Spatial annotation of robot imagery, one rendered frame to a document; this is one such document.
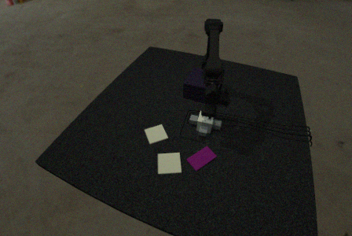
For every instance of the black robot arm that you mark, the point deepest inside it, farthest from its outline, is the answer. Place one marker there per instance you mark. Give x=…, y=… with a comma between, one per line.
x=212, y=65

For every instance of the purple flat rectangular block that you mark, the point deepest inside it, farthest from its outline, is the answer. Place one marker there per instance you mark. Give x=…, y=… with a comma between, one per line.
x=202, y=158

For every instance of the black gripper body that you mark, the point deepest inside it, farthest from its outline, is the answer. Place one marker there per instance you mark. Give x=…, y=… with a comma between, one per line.
x=209, y=110

